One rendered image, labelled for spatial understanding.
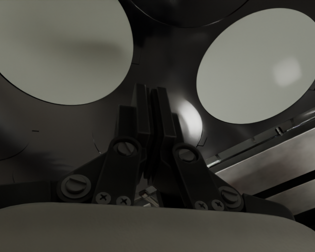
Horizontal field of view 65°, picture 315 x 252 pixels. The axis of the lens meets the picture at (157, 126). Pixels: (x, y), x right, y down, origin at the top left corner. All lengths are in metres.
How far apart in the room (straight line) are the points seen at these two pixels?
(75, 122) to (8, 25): 0.09
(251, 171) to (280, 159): 0.04
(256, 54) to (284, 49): 0.02
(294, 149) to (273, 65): 0.14
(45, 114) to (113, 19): 0.10
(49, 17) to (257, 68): 0.15
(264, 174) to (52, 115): 0.26
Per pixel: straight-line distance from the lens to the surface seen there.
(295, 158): 0.35
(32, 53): 0.20
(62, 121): 0.23
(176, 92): 0.21
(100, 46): 0.19
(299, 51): 0.23
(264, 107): 0.24
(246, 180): 0.35
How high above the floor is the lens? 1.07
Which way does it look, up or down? 50 degrees down
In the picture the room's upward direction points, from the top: 172 degrees clockwise
